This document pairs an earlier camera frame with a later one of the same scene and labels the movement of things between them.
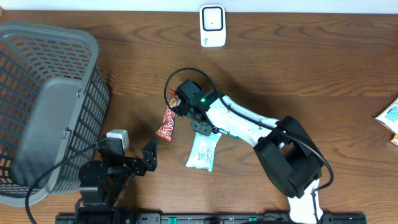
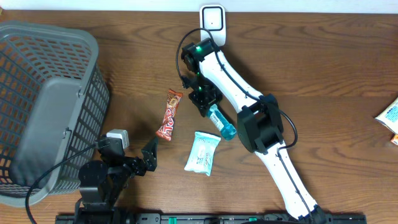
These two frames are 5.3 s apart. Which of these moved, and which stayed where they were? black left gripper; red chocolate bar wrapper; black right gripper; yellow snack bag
Moved: black right gripper
Stayed: yellow snack bag; black left gripper; red chocolate bar wrapper
